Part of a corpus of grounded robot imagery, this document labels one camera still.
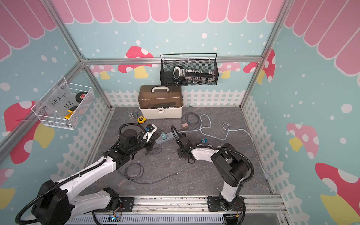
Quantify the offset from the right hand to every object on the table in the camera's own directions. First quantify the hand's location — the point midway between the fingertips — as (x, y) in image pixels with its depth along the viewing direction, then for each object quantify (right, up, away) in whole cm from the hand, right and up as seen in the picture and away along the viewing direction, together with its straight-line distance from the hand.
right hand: (183, 151), depth 95 cm
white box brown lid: (-17, +35, +11) cm, 41 cm away
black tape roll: (-58, +35, -15) cm, 70 cm away
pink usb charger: (+1, +18, +11) cm, 21 cm away
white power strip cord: (+32, +9, +6) cm, 33 cm away
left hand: (-14, +12, -14) cm, 23 cm away
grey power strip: (-10, +10, +5) cm, 15 cm away
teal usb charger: (-13, +11, 0) cm, 17 cm away
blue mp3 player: (+15, +7, +4) cm, 17 cm away
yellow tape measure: (-33, +21, +14) cm, 42 cm away
